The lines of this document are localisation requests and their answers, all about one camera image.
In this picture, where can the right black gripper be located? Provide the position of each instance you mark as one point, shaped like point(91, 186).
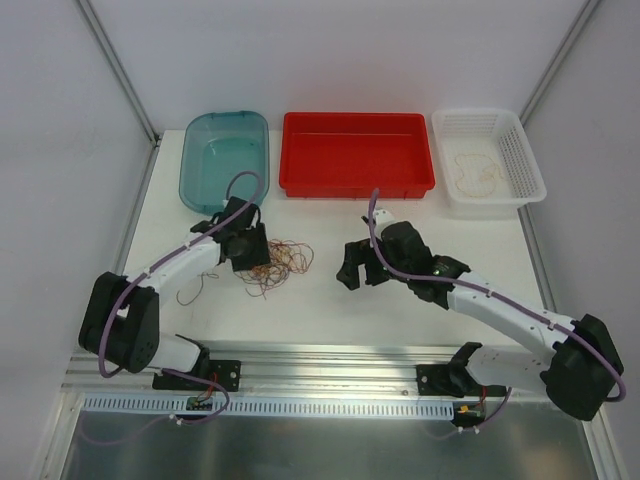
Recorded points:
point(370, 265)

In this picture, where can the white perforated plastic basket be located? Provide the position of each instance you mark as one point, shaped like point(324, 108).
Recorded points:
point(488, 168)

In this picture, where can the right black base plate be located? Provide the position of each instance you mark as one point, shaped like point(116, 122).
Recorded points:
point(442, 380)

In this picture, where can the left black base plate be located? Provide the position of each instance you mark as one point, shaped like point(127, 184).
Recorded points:
point(226, 373)

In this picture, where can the aluminium mounting rail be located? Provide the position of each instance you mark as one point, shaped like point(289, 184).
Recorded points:
point(328, 371)

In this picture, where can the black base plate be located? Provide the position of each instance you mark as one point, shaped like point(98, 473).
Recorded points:
point(226, 373)
point(442, 380)

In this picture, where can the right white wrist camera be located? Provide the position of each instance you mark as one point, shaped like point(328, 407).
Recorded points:
point(380, 216)

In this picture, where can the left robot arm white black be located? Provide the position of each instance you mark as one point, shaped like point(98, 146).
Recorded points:
point(121, 325)

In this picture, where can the white slotted cable duct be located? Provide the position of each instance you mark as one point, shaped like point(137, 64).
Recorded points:
point(271, 407)

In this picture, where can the right aluminium frame post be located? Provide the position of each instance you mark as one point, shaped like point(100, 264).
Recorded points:
point(572, 36)

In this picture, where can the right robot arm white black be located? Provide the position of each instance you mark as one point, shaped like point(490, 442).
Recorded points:
point(573, 362)

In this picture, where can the red plastic tray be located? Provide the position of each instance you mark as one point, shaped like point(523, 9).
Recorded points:
point(346, 155)

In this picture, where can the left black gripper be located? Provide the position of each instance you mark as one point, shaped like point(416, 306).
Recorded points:
point(252, 251)

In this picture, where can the teal transparent plastic tub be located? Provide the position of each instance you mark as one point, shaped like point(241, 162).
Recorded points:
point(224, 152)

